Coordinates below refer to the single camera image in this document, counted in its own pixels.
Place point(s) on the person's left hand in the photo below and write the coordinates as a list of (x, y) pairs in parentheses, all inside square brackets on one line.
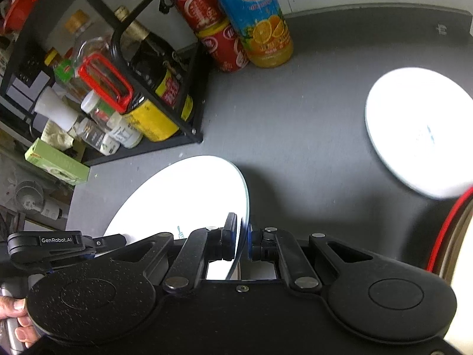
[(16, 308)]

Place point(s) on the black metal shelf rack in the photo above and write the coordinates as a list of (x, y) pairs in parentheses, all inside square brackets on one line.
[(192, 92)]

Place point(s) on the green carton box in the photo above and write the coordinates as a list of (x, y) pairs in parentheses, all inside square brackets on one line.
[(55, 161)]

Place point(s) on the dark bottle gold neck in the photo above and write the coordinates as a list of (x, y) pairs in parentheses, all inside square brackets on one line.
[(155, 55)]

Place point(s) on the white cap seasoning bottle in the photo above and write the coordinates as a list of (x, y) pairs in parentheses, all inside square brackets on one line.
[(125, 131)]

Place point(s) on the red and black bowl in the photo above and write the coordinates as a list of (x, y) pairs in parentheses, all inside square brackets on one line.
[(443, 236)]

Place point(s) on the small white desk fan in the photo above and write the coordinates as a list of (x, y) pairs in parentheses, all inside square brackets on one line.
[(31, 198)]

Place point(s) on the crumpled pale cloth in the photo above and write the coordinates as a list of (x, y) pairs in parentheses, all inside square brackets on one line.
[(55, 135)]

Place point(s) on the red drink can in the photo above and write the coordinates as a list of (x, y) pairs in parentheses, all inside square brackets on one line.
[(196, 3), (225, 48)]

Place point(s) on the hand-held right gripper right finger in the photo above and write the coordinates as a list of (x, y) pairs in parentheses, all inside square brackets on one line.
[(251, 242)]

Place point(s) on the deep white plate dark print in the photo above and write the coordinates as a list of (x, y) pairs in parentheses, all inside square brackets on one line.
[(177, 196)]

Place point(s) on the white top oil spray bottle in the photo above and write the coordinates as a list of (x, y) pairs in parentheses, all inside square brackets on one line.
[(55, 109)]

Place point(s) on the yellow cap sauce bottle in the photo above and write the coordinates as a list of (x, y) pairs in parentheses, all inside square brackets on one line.
[(66, 72)]

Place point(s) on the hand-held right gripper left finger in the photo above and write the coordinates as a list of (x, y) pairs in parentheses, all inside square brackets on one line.
[(231, 236)]

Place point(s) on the small white plate dark print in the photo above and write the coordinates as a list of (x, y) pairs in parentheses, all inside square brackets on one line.
[(414, 129)]

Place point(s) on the small clear spice jar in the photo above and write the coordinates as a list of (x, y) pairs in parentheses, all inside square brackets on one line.
[(99, 140)]

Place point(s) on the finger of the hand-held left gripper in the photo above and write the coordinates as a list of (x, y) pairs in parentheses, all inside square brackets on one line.
[(107, 244)]

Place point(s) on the orange juice bottle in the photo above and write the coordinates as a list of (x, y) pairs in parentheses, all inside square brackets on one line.
[(255, 18)]

